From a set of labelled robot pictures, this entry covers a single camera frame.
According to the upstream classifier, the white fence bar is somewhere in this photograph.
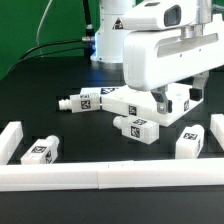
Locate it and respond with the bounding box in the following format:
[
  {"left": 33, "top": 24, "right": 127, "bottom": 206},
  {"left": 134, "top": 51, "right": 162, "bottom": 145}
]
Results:
[
  {"left": 210, "top": 114, "right": 224, "bottom": 150},
  {"left": 0, "top": 121, "right": 23, "bottom": 165},
  {"left": 0, "top": 158, "right": 224, "bottom": 192}
]

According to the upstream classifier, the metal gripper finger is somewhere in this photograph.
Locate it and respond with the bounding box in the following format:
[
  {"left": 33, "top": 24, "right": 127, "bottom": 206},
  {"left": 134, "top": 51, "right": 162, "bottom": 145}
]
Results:
[
  {"left": 151, "top": 86, "right": 172, "bottom": 114},
  {"left": 189, "top": 71, "right": 209, "bottom": 101}
]

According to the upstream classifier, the white left fence bar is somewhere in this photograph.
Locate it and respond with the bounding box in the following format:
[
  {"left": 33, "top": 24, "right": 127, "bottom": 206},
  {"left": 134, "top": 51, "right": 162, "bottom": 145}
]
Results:
[{"left": 0, "top": 121, "right": 23, "bottom": 165}]

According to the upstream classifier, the black cable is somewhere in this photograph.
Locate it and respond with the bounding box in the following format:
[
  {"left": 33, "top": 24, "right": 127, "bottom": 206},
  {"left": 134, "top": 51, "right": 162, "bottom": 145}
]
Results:
[{"left": 6, "top": 0, "right": 96, "bottom": 74}]

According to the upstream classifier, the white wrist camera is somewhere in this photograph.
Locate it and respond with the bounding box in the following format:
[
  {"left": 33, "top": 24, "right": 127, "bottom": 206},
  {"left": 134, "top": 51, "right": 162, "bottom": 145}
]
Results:
[{"left": 123, "top": 0, "right": 197, "bottom": 30}]

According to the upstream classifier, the white front fence bar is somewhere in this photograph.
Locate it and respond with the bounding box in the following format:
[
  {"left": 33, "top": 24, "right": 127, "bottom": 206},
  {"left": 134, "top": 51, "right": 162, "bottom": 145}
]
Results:
[{"left": 0, "top": 158, "right": 224, "bottom": 192}]

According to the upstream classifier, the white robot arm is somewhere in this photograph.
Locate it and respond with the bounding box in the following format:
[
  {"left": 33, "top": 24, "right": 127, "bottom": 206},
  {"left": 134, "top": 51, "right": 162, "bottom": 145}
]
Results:
[{"left": 91, "top": 0, "right": 224, "bottom": 114}]

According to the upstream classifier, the white marker sheet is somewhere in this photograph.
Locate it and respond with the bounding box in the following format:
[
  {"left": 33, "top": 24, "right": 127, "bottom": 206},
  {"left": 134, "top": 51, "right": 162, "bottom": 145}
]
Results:
[{"left": 80, "top": 86, "right": 121, "bottom": 96}]

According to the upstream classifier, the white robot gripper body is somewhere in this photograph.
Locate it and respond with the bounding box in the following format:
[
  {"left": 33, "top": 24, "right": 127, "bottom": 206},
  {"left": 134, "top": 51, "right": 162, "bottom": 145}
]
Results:
[{"left": 123, "top": 23, "right": 224, "bottom": 91}]

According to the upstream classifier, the white square table top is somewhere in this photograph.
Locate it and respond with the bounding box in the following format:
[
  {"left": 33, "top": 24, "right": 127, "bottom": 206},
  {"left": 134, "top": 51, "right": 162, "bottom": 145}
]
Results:
[{"left": 102, "top": 83, "right": 202, "bottom": 127}]

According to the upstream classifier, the white right fence bar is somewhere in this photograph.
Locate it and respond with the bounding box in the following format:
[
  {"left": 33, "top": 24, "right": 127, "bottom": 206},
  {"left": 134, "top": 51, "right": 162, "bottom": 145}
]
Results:
[{"left": 210, "top": 114, "right": 224, "bottom": 150}]

